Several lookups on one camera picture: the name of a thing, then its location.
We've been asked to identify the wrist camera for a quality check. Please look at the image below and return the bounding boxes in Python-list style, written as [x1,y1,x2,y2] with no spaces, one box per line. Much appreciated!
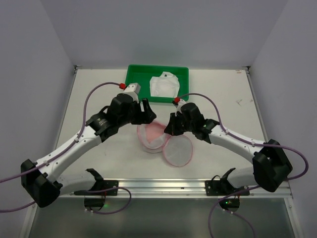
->
[123,83,141,103]
[172,97,187,116]

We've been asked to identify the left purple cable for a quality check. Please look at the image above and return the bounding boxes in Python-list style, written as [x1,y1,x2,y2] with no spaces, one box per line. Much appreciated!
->
[0,82,124,213]

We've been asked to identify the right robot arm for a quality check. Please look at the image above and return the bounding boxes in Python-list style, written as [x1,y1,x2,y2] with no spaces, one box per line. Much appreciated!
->
[164,98,293,195]

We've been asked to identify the aluminium mounting rail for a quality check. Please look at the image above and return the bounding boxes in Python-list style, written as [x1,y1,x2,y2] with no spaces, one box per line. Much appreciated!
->
[57,176,292,198]

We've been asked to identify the green plastic tray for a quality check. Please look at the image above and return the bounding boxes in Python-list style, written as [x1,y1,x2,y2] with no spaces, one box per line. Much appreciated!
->
[125,64,189,103]

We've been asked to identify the white bra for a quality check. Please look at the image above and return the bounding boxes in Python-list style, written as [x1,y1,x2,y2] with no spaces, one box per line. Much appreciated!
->
[150,71,180,98]

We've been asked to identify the white mesh laundry bag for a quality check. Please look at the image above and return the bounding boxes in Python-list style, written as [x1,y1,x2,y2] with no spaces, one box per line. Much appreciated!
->
[137,121,193,167]

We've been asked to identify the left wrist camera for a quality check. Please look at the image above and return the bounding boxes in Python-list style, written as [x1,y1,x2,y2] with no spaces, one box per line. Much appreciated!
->
[123,83,141,103]

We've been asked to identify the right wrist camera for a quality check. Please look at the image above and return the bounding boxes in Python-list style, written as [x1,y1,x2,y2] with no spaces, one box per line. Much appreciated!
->
[172,97,187,116]

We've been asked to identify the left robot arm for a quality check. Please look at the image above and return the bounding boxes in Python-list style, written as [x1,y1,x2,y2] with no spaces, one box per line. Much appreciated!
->
[20,93,157,208]

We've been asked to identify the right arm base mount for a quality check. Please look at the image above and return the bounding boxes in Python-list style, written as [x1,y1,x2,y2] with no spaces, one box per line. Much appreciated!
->
[205,168,250,212]

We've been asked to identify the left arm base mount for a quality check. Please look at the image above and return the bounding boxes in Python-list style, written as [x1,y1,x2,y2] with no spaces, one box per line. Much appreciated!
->
[74,169,119,211]

